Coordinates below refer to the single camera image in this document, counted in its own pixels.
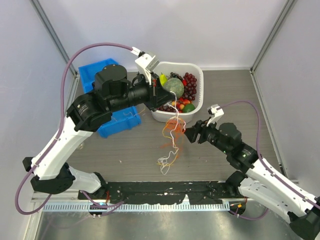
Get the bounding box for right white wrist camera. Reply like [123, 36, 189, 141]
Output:
[206, 104, 224, 127]

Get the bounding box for dark red grape bunch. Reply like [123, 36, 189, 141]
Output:
[182, 72, 198, 101]

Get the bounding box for white slotted cable duct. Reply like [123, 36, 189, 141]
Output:
[43, 201, 230, 212]

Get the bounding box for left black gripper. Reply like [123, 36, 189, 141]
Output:
[108, 70, 176, 113]

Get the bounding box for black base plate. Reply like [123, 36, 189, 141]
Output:
[87, 181, 246, 205]

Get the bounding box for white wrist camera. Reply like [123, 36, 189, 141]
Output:
[131, 47, 159, 86]
[206, 104, 224, 127]

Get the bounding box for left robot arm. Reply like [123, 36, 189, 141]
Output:
[23, 64, 177, 200]

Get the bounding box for red yellow cherries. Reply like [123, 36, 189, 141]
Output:
[171, 98, 192, 113]

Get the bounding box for white plastic fruit basket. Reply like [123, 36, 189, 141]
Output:
[153, 61, 204, 123]

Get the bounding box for green netted melon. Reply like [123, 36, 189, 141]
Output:
[163, 78, 185, 98]

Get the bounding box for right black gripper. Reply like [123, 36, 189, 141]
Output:
[182, 116, 231, 154]

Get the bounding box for green lime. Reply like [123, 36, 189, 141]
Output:
[182, 103, 196, 113]

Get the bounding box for blue plastic compartment bin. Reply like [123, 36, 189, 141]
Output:
[78, 58, 141, 138]

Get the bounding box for green pear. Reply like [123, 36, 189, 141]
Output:
[159, 73, 168, 86]

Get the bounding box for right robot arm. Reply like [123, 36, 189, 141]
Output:
[184, 120, 320, 240]

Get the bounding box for small dark grape bunch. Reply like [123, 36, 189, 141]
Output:
[157, 105, 182, 113]

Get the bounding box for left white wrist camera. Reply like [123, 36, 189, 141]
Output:
[131, 47, 159, 86]

